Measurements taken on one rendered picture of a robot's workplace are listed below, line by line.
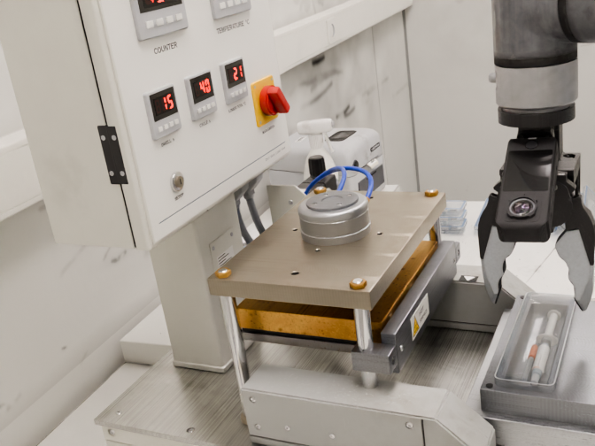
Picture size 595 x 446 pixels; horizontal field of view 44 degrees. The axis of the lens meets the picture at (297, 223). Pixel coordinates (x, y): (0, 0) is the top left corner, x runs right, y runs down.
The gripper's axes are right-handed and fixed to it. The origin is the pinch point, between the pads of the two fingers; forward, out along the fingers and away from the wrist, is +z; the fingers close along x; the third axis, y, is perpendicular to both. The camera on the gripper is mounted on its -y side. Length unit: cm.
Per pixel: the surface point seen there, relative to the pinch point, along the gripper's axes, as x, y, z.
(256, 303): 28.1, -9.0, -1.6
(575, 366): -4.2, -4.2, 4.7
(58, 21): 39, -17, -34
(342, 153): 56, 82, 9
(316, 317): 20.3, -10.3, -1.5
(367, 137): 54, 93, 8
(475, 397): 4.9, -8.0, 7.3
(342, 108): 85, 152, 14
